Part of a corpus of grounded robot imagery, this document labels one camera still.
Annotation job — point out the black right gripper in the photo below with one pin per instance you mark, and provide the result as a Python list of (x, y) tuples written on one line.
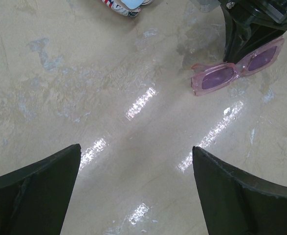
[(246, 32)]

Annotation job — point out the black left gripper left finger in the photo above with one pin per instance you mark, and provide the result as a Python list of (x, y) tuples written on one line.
[(34, 199)]

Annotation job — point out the light blue cleaning cloth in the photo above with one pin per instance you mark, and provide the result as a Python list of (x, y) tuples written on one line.
[(132, 4)]

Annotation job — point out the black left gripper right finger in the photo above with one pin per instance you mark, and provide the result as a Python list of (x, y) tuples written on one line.
[(235, 202)]

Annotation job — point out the printed glasses case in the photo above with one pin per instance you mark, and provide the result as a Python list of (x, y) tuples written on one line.
[(118, 7)]

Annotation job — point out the pink transparent sunglasses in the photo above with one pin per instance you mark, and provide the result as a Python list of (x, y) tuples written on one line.
[(209, 78)]

